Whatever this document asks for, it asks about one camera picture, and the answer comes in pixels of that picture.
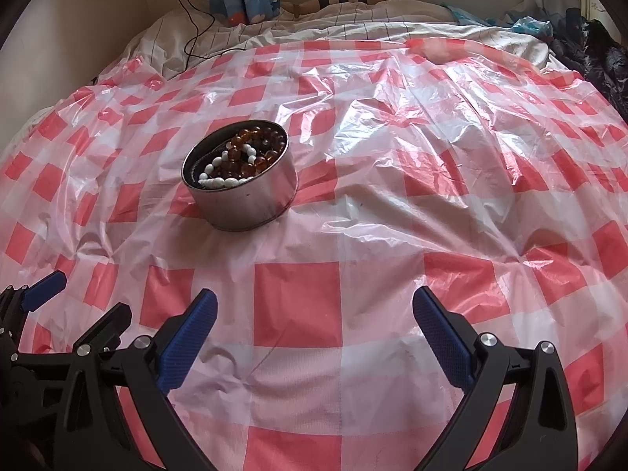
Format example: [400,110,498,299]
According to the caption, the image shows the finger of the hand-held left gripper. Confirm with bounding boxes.
[0,271,68,327]
[73,303,134,355]

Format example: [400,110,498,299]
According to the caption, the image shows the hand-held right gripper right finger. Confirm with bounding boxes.
[412,287,580,471]

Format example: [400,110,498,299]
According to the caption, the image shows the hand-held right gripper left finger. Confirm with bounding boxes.
[53,288,219,471]

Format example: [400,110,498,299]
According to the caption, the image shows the round metal tin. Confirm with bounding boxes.
[183,120,299,231]

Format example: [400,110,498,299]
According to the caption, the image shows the white bead bracelet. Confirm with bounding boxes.
[197,150,258,190]

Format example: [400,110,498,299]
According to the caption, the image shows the amber bead bracelet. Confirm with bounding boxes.
[216,126,287,180]

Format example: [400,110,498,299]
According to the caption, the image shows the red checked plastic sheet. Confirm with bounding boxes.
[0,37,628,471]

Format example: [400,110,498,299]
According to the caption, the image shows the black puffer jacket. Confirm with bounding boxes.
[549,7,628,123]

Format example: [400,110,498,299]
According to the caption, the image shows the blue plastic bag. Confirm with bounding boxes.
[505,15,553,40]

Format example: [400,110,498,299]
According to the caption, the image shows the white striped bedsheet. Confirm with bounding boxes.
[120,2,550,79]

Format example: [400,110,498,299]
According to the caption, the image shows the black cable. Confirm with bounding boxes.
[169,0,256,60]

